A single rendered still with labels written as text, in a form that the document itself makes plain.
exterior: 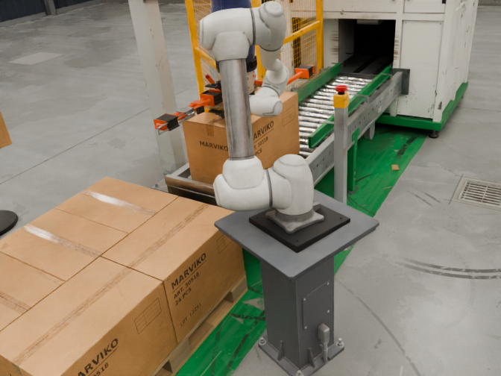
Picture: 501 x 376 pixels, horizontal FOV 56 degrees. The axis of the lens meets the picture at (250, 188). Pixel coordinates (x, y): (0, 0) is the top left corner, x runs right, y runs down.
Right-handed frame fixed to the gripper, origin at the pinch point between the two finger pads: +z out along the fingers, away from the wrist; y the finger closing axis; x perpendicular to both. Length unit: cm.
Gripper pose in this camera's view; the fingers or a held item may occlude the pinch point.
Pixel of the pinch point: (209, 98)
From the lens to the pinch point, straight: 249.6
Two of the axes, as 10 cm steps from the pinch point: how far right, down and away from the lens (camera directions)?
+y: 0.9, 8.6, 5.0
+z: -8.4, -2.1, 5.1
